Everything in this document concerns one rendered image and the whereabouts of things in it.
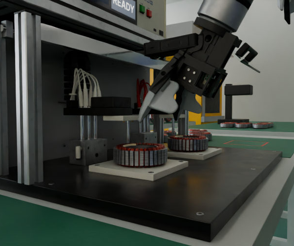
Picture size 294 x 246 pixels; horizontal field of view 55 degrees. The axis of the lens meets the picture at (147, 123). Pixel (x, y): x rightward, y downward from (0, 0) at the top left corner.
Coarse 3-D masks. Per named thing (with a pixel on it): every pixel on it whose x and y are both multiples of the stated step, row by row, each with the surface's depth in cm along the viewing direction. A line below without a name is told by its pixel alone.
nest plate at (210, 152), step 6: (168, 150) 78; (210, 150) 78; (216, 150) 78; (168, 156) 74; (174, 156) 74; (180, 156) 73; (186, 156) 72; (192, 156) 71; (198, 156) 70; (204, 156) 70; (210, 156) 74
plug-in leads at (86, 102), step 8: (80, 72) 66; (80, 80) 66; (96, 80) 66; (80, 88) 65; (96, 88) 65; (72, 96) 66; (80, 96) 65; (88, 96) 67; (96, 96) 65; (72, 104) 65; (80, 104) 65; (88, 104) 63
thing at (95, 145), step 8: (72, 144) 64; (80, 144) 63; (88, 144) 63; (96, 144) 65; (104, 144) 67; (72, 152) 64; (88, 152) 63; (96, 152) 65; (104, 152) 68; (72, 160) 64; (80, 160) 63; (88, 160) 63; (96, 160) 65; (104, 160) 68
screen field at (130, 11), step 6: (114, 0) 71; (120, 0) 73; (126, 0) 75; (132, 0) 78; (114, 6) 71; (120, 6) 73; (126, 6) 75; (132, 6) 78; (120, 12) 73; (126, 12) 75; (132, 12) 78; (132, 18) 78
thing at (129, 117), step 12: (72, 108) 64; (84, 108) 62; (96, 108) 60; (108, 108) 59; (120, 108) 60; (96, 120) 68; (108, 120) 59; (120, 120) 58; (132, 120) 60; (96, 132) 68
